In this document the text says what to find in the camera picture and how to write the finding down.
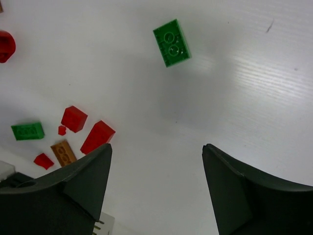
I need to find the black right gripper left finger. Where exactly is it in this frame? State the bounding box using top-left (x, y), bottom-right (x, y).
top-left (0, 144), bottom-right (112, 235)

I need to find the red slope lego piece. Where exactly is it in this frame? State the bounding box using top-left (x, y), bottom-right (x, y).
top-left (33, 153), bottom-right (54, 170)

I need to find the red round lego piece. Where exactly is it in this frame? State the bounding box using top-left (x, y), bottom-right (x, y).
top-left (0, 30), bottom-right (16, 63)

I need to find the white bin far left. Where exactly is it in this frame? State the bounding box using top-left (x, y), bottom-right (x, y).
top-left (0, 161), bottom-right (16, 181)

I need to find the green long lego brick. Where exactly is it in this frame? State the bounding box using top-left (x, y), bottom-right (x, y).
top-left (11, 122), bottom-right (45, 141)

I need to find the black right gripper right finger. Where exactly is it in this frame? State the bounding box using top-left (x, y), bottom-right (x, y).
top-left (202, 144), bottom-right (313, 235)

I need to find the red rectangular lego brick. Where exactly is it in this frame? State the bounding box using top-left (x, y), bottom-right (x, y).
top-left (80, 120), bottom-right (115, 155)

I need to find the white bin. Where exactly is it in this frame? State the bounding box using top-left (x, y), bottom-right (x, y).
top-left (0, 161), bottom-right (16, 181)
top-left (92, 212), bottom-right (115, 235)

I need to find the white bin far right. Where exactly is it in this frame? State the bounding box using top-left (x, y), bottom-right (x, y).
top-left (92, 212), bottom-right (115, 235)

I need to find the red square lego brick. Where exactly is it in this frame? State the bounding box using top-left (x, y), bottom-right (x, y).
top-left (61, 106), bottom-right (88, 133)

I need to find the green upside-down lego brick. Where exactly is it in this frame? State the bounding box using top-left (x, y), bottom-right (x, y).
top-left (153, 19), bottom-right (191, 68)

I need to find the tiny red lego stud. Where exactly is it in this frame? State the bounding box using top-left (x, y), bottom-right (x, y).
top-left (58, 125), bottom-right (67, 136)

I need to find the black bin left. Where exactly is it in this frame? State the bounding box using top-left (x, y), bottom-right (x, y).
top-left (0, 172), bottom-right (35, 188)

